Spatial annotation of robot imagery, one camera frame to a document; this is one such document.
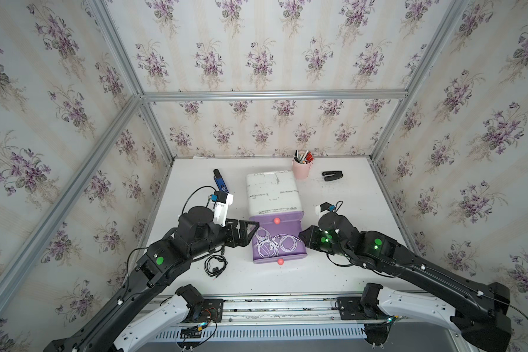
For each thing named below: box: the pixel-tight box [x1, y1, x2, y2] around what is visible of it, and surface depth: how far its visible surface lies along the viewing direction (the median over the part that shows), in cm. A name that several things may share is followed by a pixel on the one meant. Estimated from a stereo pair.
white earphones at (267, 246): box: [254, 227, 280, 259], surface depth 82 cm
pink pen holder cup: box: [291, 149, 315, 180], surface depth 109 cm
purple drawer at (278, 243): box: [251, 222, 308, 264], surface depth 82 cm
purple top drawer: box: [248, 211, 305, 226], surface depth 76 cm
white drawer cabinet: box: [245, 170, 304, 218], surface depth 80 cm
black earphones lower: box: [203, 254, 229, 280], surface depth 85 cm
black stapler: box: [321, 170, 344, 182], surface depth 113 cm
